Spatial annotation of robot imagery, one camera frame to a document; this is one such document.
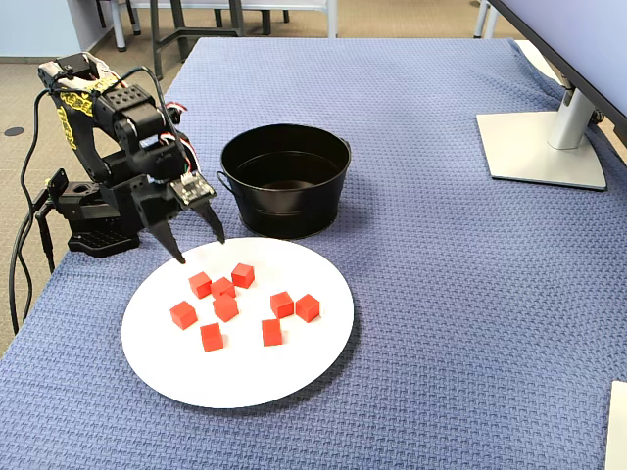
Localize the computer monitor screen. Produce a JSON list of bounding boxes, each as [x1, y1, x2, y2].
[[489, 0, 627, 134]]

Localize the thin black camera cable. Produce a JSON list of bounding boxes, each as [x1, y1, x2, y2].
[[19, 66, 168, 216]]

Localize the white round plate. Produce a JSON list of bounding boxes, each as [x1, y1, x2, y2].
[[121, 236, 356, 410]]

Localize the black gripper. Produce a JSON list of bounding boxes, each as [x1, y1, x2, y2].
[[129, 173, 227, 266]]

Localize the black chair legs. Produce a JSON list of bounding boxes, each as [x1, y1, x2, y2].
[[214, 0, 291, 36], [95, 0, 143, 36]]

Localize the blue woven tablecloth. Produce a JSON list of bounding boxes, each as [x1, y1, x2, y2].
[[0, 36, 627, 470]]

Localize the silver monitor stand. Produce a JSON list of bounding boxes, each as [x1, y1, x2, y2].
[[475, 72, 609, 192]]

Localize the white flat object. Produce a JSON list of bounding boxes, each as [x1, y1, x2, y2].
[[603, 380, 627, 470]]

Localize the red cube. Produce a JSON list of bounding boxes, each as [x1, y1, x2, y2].
[[199, 322, 225, 353], [269, 291, 295, 319], [213, 295, 240, 323], [295, 293, 321, 324], [230, 262, 256, 290], [187, 271, 214, 300], [169, 300, 199, 331], [261, 318, 284, 348], [210, 276, 237, 299]]

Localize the grey table leg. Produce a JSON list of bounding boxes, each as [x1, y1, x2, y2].
[[472, 0, 496, 40]]

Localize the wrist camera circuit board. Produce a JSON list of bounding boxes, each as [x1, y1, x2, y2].
[[169, 170, 218, 207]]

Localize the white table with grey legs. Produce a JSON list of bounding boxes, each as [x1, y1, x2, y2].
[[111, 0, 340, 54]]

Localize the black metal bucket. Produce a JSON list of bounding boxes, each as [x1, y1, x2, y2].
[[216, 122, 353, 241]]

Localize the black base cable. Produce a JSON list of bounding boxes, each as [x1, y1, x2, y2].
[[8, 193, 50, 337], [36, 210, 57, 275]]

